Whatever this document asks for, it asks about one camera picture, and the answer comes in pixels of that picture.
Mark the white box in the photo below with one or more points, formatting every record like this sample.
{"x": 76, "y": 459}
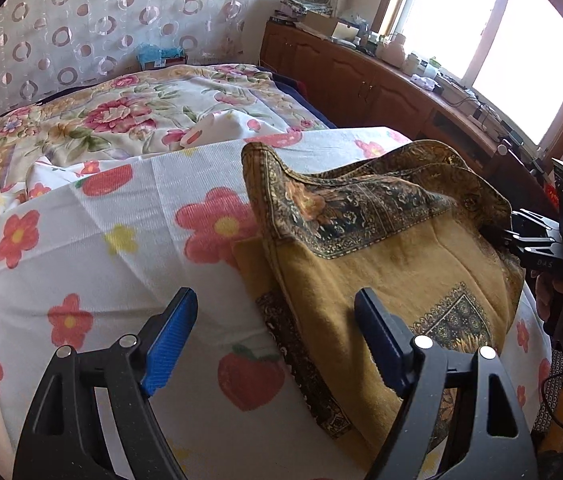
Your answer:
{"x": 344, "y": 32}

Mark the dark dotted cloth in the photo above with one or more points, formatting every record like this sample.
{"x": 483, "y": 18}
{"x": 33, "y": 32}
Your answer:
{"x": 554, "y": 390}

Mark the white plastic bag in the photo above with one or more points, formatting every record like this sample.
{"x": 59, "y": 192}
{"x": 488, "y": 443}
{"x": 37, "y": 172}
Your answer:
{"x": 424, "y": 82}

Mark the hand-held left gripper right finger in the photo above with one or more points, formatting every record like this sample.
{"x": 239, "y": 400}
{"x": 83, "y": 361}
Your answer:
{"x": 381, "y": 342}

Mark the golden paisley patterned garment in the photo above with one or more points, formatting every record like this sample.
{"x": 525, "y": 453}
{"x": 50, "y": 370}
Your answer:
{"x": 361, "y": 270}

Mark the floral print blanket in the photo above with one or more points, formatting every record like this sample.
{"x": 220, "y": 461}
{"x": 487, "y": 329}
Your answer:
{"x": 111, "y": 110}

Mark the small pink white cloth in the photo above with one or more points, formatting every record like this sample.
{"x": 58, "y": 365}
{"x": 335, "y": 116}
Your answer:
{"x": 201, "y": 132}

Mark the green capped bottle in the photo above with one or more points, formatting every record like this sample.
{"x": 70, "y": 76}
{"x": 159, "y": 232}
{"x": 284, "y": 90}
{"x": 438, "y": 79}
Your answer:
{"x": 434, "y": 67}

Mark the blue tissue pack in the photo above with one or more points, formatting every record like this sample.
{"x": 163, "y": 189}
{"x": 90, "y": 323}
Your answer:
{"x": 159, "y": 54}

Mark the white flower print sheet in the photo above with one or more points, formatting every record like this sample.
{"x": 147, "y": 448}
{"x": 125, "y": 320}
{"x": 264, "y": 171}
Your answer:
{"x": 111, "y": 240}

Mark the wood framed window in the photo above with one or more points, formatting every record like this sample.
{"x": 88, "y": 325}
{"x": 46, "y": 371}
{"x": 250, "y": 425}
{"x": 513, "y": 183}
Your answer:
{"x": 461, "y": 20}

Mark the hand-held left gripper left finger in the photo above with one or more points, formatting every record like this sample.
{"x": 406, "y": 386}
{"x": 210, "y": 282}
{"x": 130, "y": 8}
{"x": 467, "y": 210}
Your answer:
{"x": 169, "y": 345}

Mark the sheer circle pattern curtain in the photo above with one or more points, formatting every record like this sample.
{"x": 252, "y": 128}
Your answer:
{"x": 86, "y": 20}

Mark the wooden sideboard cabinet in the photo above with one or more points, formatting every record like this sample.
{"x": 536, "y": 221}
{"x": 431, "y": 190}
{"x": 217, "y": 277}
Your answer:
{"x": 351, "y": 75}

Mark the brown cardboard box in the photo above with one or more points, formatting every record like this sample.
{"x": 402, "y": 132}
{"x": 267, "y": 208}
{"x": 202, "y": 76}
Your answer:
{"x": 319, "y": 22}

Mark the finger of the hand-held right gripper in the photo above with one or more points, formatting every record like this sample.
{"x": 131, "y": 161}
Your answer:
{"x": 536, "y": 224}
{"x": 526, "y": 241}

